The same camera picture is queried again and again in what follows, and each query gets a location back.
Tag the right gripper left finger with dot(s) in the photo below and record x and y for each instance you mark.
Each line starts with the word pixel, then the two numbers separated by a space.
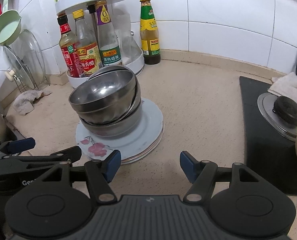
pixel 99 174

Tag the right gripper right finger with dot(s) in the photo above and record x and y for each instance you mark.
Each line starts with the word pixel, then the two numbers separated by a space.
pixel 201 174

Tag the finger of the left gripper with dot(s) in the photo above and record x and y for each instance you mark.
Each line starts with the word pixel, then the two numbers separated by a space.
pixel 15 164
pixel 18 146

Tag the steel bowl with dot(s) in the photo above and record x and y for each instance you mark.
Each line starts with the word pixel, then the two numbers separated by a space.
pixel 109 114
pixel 120 127
pixel 105 90

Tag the white floral plate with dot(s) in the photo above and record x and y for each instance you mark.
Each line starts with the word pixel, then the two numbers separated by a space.
pixel 133 145

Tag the grey dish cloth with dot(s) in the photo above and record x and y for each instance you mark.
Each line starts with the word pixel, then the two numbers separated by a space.
pixel 23 104

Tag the black induction cooktop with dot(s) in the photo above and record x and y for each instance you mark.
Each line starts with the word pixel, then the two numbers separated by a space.
pixel 267 152

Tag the glass pot lid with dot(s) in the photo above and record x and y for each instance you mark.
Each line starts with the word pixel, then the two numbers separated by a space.
pixel 18 68

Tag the yellow label vinegar bottle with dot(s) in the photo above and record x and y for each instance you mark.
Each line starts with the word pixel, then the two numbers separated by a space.
pixel 86 44

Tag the steel pot lid black knob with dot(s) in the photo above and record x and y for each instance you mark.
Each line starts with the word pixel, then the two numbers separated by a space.
pixel 280 112

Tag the clear fish sauce bottle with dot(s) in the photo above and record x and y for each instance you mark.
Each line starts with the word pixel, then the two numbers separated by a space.
pixel 107 38

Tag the red label soy sauce bottle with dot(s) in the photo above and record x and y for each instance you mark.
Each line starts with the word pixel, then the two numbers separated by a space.
pixel 68 48

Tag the green plastic ladle bowl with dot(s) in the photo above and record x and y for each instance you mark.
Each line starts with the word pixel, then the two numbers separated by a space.
pixel 10 25

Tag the white towel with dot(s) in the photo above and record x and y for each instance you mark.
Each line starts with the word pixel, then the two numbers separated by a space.
pixel 284 86

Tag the green yellow sauce bottle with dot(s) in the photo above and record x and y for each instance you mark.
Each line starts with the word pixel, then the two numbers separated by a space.
pixel 149 33

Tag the white rotating condiment rack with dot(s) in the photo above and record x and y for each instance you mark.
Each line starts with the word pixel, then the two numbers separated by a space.
pixel 131 54

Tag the wire lid rack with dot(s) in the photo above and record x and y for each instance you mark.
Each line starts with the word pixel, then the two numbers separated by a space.
pixel 23 86

